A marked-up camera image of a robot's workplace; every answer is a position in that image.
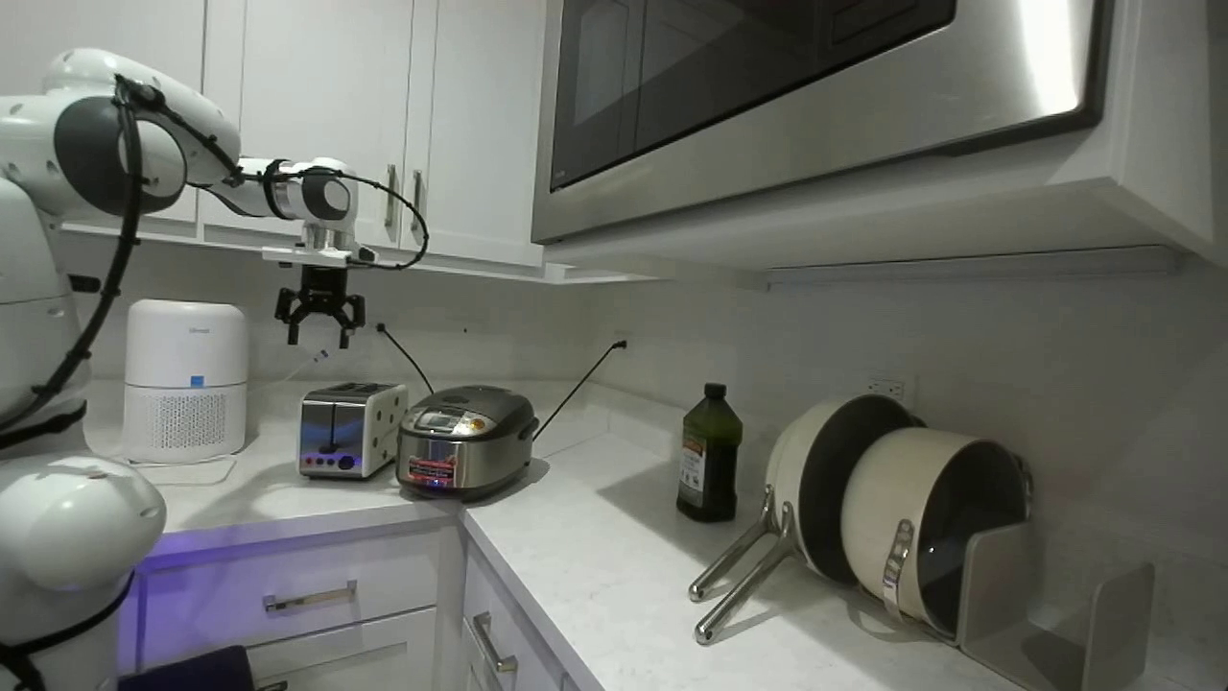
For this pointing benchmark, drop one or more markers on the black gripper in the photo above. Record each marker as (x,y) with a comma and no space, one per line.
(324,289)

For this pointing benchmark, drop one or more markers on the two-slot bread toaster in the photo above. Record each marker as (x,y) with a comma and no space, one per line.
(334,435)

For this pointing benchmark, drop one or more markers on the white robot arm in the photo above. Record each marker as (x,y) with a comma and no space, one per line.
(31,308)

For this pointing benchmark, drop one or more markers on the white air purifier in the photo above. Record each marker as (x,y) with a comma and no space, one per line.
(185,385)

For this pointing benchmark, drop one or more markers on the black silver rice cooker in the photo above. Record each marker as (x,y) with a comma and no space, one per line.
(462,445)

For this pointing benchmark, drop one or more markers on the white base cabinet unit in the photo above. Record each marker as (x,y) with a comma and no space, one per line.
(386,560)

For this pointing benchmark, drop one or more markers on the grey cabinet drawers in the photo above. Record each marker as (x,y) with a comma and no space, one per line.
(483,594)

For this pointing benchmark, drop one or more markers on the dark glass bottle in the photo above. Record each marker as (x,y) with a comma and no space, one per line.
(707,462)

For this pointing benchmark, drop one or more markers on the stainless steel microwave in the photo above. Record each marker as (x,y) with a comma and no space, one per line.
(769,78)

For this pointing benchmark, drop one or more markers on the cream cooking pot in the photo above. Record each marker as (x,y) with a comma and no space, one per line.
(897,511)

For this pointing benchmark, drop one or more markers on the metal pan rack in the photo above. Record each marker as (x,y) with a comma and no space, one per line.
(998,589)

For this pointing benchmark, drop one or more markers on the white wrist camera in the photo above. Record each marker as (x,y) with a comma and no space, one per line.
(318,255)

